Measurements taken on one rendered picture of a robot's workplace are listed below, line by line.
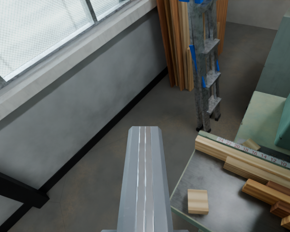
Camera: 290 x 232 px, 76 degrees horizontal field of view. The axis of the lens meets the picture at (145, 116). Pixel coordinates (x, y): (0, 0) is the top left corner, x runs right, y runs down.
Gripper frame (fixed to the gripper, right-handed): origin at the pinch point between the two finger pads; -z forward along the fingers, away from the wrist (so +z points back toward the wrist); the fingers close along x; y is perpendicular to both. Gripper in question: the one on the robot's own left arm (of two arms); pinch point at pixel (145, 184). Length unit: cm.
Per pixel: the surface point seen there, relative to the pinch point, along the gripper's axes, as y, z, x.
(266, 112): -35, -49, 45
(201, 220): -38.6, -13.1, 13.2
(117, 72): -64, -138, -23
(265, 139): -38, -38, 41
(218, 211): -37.4, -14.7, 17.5
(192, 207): -34.8, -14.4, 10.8
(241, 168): -30.7, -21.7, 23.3
